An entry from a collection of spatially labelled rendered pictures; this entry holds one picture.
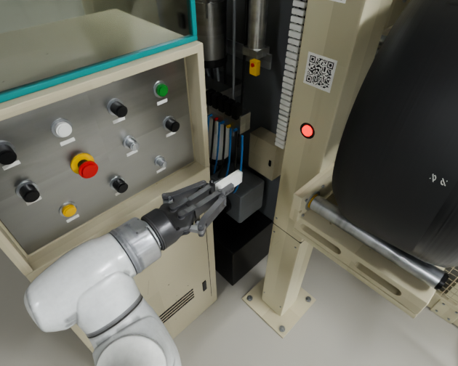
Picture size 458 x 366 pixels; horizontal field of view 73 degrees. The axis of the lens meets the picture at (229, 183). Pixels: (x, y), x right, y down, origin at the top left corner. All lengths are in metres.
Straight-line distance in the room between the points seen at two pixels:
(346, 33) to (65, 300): 0.69
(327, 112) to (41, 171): 0.65
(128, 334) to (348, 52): 0.66
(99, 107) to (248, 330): 1.24
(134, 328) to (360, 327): 1.35
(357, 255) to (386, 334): 0.97
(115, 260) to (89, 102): 0.34
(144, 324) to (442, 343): 1.56
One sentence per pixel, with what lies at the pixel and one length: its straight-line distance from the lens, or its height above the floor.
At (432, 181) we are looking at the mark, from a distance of 0.54.
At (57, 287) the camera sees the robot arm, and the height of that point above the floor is 1.11.
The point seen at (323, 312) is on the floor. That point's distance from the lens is 1.73.
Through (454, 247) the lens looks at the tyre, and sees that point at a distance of 0.62.
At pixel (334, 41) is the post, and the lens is 0.75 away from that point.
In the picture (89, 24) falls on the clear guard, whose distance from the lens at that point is 0.67.
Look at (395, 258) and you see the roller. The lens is 0.83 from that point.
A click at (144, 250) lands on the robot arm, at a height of 1.08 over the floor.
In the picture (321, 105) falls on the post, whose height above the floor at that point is 1.14.
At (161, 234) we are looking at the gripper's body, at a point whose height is 1.08.
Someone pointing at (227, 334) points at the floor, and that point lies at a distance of 1.63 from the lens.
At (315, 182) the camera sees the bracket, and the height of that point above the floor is 0.95.
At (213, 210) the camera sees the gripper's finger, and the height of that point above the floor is 1.07.
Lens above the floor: 1.53
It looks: 44 degrees down
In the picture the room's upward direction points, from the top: straight up
